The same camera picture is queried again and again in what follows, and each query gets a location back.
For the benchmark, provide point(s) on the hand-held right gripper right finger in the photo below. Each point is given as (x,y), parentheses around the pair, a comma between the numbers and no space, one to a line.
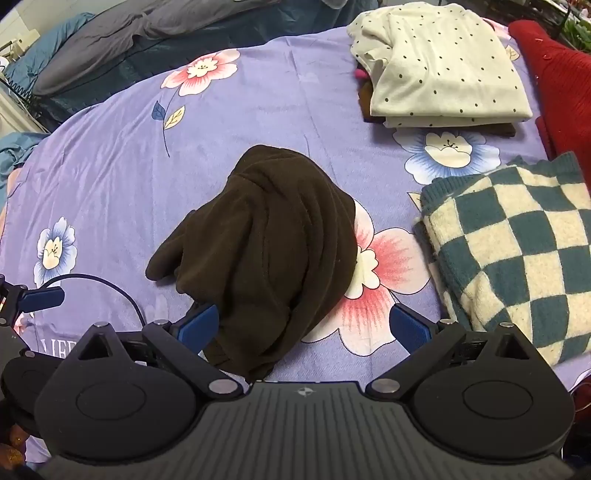
(408,325)

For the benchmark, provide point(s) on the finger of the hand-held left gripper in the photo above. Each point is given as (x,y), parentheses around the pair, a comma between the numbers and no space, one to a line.
(41,298)

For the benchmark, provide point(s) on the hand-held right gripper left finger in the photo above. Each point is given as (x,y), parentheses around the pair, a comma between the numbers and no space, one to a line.
(203,323)

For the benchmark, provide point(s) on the dark brown shirt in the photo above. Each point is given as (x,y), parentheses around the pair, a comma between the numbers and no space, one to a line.
(277,230)

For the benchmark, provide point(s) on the teal cream checkered sweater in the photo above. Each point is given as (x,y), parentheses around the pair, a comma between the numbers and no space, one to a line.
(508,254)

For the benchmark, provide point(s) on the folded brown garment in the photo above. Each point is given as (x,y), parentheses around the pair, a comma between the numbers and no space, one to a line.
(365,104)

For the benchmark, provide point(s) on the purple floral bedsheet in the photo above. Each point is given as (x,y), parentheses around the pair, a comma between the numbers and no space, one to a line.
(277,92)

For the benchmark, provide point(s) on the small pink cloth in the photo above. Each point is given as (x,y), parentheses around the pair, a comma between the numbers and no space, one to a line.
(359,73)

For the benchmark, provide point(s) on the white polka dot garment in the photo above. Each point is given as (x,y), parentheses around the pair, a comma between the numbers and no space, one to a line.
(438,69)

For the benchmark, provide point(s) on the grey duvet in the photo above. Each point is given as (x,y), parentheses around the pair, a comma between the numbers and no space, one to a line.
(115,32)

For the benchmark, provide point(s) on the red knit sweater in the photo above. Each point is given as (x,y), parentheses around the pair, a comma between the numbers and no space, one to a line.
(563,92)

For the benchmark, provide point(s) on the green plants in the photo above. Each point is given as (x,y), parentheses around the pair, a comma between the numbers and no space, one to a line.
(577,27)

